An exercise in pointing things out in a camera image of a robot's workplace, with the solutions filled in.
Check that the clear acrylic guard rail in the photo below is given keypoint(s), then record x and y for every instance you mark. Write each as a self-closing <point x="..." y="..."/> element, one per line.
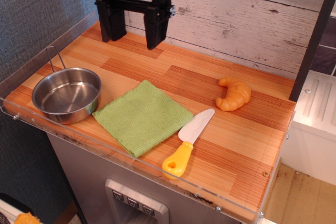
<point x="232" y="162"/>

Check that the silver toy fridge cabinet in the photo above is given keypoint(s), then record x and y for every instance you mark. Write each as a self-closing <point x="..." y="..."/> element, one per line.
<point x="109" y="191"/>

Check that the stainless steel pot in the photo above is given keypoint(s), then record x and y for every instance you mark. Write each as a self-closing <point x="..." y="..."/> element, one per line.
<point x="68" y="95"/>

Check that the orange object bottom left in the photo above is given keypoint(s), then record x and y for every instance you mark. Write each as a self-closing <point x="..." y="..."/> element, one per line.
<point x="26" y="218"/>

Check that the yellow handled toy knife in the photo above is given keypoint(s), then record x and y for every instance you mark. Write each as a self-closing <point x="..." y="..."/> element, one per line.
<point x="175" y="165"/>

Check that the right dark frame post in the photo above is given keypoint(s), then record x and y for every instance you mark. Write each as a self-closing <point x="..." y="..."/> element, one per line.
<point x="314" y="41"/>

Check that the orange toy croissant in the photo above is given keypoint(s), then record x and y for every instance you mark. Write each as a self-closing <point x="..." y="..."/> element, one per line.
<point x="238" y="94"/>

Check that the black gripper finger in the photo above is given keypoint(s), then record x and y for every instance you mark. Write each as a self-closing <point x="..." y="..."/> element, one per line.
<point x="156" y="19"/>
<point x="116" y="20"/>

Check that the white plastic appliance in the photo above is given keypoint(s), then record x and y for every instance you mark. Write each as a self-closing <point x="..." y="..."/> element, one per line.
<point x="309" y="146"/>

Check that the green cloth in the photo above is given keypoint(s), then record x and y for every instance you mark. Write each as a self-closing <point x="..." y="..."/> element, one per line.
<point x="142" y="118"/>

